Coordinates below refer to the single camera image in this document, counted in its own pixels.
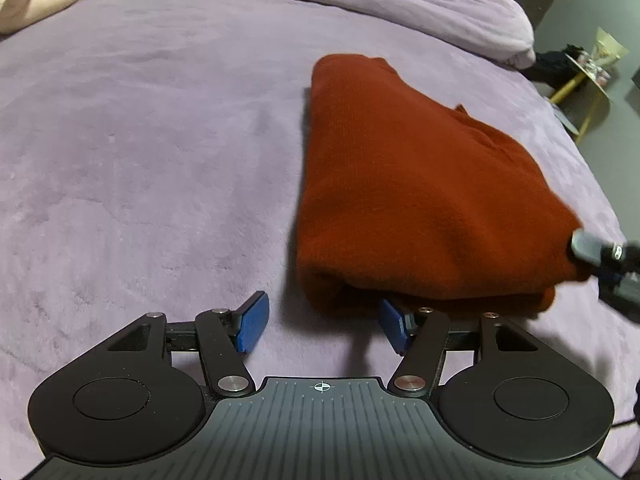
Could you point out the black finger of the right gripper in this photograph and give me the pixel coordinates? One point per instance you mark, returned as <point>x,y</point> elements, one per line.
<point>615,260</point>

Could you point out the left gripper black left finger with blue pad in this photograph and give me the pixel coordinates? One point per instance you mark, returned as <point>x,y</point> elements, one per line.
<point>147,388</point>

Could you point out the black cloth on table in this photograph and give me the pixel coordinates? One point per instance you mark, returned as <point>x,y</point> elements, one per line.
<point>555,67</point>

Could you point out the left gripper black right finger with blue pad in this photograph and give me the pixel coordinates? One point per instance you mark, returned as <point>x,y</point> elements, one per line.
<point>495,387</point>

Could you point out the dark red knit sweater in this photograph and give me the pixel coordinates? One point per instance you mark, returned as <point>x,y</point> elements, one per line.
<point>405,197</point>

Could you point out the yellow side table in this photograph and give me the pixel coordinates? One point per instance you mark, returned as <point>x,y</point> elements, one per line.
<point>589,76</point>

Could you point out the cream paper bag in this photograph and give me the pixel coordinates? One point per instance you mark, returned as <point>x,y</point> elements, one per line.
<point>607,50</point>

